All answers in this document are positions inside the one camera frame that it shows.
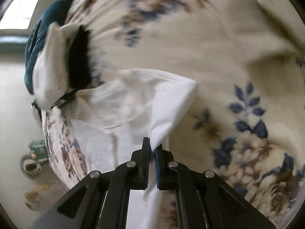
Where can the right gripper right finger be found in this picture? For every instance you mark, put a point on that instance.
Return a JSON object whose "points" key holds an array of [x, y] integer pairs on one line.
{"points": [[205, 200]]}

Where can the white garment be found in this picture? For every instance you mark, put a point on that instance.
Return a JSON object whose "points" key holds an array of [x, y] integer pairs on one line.
{"points": [[110, 121]]}

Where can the floral bed blanket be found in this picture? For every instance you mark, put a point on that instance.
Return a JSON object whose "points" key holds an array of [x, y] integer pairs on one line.
{"points": [[246, 121]]}

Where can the teal folded quilt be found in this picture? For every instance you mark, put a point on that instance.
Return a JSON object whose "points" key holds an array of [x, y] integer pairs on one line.
{"points": [[55, 12]]}

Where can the green storage rack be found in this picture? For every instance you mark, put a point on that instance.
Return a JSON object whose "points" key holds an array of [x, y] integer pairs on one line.
{"points": [[38, 151]]}

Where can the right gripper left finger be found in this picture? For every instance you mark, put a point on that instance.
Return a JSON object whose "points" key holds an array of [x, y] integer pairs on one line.
{"points": [[100, 200]]}

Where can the folded white clothes stack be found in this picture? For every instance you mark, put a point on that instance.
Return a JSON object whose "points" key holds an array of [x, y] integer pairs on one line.
{"points": [[50, 74]]}

